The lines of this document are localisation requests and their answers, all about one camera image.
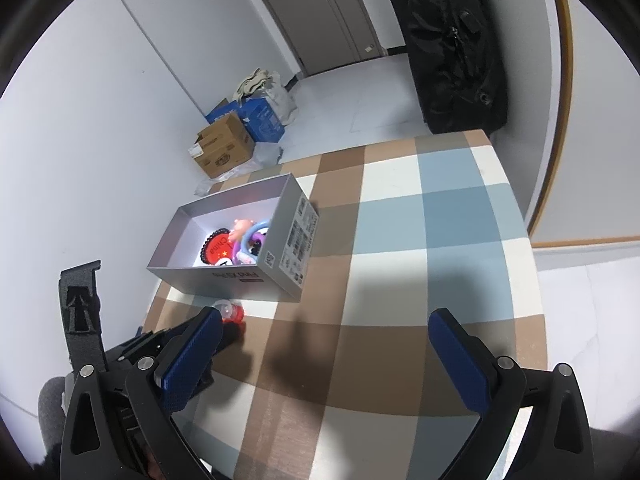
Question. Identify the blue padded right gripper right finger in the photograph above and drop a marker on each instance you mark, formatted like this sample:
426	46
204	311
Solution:
467	361

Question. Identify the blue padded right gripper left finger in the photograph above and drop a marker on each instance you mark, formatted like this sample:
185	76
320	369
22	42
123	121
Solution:
189	349

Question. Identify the red figurine charm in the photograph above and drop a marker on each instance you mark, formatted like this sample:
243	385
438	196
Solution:
230	312

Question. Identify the red round badge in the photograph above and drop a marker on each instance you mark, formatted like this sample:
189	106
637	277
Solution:
215	247

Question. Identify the pink pig toy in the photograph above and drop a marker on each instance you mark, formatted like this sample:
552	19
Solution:
240	227

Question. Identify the white round badge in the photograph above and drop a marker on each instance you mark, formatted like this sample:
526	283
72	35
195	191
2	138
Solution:
224	261

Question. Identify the plaid tablecloth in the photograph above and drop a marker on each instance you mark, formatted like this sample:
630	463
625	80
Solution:
343	383

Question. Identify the silver cardboard box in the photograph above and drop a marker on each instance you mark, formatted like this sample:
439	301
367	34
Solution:
271	260

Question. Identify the brown cardboard box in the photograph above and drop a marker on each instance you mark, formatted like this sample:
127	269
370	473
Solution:
222	146

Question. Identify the blue cardboard box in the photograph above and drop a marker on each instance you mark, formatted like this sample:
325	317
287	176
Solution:
257	115

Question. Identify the beige canvas bag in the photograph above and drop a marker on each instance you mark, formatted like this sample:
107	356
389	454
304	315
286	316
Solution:
260	81

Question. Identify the black hanging garment bag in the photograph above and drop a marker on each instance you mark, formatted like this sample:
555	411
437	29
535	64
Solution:
456	64

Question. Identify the grey door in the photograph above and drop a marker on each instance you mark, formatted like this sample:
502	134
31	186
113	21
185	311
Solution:
328	34

